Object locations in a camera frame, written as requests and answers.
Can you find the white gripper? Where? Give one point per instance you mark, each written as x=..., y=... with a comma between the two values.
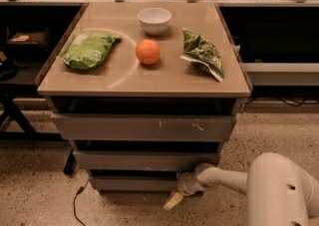
x=187, y=182

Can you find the grey bottom drawer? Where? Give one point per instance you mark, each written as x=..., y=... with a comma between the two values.
x=133, y=184

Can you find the grey drawer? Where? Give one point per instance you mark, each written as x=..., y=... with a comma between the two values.
x=133, y=184
x=137, y=127
x=144, y=161

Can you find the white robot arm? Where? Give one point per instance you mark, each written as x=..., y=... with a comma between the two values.
x=278, y=191

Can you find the grey middle drawer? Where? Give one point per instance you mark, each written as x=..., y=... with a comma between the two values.
x=144, y=161

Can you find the grey drawer cabinet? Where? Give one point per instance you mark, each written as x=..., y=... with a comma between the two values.
x=172, y=86

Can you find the grey top drawer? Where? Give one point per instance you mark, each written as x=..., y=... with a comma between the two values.
x=137, y=127

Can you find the orange fruit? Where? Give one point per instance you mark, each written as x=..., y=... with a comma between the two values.
x=148, y=51

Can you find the dark green chip bag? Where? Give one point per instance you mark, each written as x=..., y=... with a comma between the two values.
x=198, y=50

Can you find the light green snack bag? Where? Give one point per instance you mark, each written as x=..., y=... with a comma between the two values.
x=87, y=50

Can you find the white bowl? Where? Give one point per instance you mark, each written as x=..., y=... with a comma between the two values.
x=154, y=21

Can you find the black table frame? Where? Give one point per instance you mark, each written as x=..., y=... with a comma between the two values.
x=11, y=110

